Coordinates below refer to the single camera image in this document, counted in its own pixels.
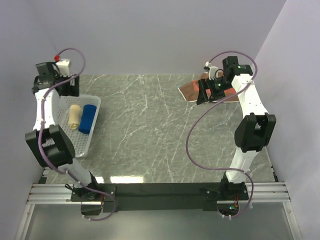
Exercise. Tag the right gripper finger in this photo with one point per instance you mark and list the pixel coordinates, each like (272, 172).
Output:
(202, 94)
(216, 97)

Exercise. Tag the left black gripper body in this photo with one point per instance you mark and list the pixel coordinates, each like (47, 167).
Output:
(68, 89)

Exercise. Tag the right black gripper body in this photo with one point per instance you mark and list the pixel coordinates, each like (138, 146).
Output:
(218, 85)

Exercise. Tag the brown orange towel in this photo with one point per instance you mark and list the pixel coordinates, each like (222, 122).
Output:
(190, 90)

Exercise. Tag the yellow cream towel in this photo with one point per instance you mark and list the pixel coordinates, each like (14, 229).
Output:
(75, 114)

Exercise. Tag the blue towel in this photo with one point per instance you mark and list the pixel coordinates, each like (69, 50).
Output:
(87, 118)

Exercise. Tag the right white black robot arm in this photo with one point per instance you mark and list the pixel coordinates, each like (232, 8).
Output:
(253, 132)

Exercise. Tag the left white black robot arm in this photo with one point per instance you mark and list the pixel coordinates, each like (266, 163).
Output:
(47, 141)

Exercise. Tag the white perforated plastic basket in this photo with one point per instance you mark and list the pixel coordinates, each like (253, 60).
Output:
(82, 135)

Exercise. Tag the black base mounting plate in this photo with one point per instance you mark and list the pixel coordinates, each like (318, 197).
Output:
(114, 197)

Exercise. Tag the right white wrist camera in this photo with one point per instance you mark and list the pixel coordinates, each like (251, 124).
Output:
(210, 70)

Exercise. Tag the aluminium rail frame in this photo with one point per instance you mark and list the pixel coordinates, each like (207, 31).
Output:
(164, 156)

